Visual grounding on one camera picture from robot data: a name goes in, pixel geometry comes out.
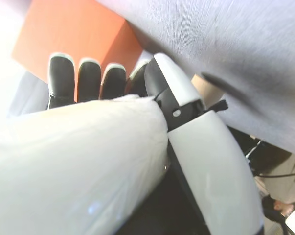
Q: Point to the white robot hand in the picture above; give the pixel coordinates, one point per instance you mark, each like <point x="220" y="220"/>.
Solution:
<point x="206" y="151"/>

